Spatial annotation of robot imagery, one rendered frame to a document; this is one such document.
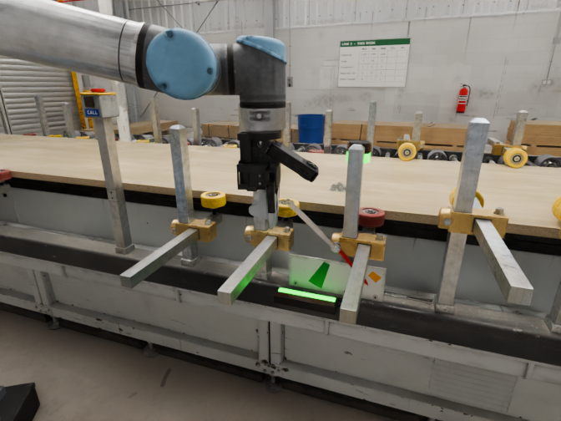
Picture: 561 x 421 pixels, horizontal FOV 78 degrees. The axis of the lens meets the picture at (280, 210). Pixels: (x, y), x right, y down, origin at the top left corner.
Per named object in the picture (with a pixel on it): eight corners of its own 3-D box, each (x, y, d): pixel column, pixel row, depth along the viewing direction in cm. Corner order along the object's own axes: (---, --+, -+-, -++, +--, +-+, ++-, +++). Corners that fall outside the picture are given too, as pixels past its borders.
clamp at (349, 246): (383, 261, 87) (385, 243, 86) (330, 253, 92) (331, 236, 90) (384, 251, 92) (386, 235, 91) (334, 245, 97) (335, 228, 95)
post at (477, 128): (451, 314, 87) (491, 119, 71) (436, 311, 88) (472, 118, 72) (449, 306, 90) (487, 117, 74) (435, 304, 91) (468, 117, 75)
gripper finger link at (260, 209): (250, 227, 77) (250, 188, 74) (277, 229, 76) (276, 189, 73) (248, 233, 74) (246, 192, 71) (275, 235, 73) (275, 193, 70)
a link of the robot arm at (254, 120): (288, 105, 72) (282, 109, 63) (288, 129, 73) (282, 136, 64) (245, 105, 73) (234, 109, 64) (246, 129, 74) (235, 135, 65)
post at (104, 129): (126, 255, 117) (103, 118, 101) (114, 252, 118) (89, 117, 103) (135, 249, 121) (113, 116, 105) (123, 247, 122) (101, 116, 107)
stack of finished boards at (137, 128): (179, 127, 946) (178, 120, 940) (108, 139, 735) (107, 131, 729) (156, 125, 972) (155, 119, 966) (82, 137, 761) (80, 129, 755)
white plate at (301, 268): (382, 302, 91) (386, 269, 88) (288, 285, 99) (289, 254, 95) (382, 301, 92) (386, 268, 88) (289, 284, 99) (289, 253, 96)
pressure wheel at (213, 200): (230, 227, 115) (229, 194, 111) (207, 231, 111) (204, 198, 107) (222, 219, 121) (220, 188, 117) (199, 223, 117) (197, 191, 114)
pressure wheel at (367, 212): (380, 254, 96) (384, 215, 92) (351, 250, 99) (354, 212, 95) (381, 242, 103) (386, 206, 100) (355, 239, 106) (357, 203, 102)
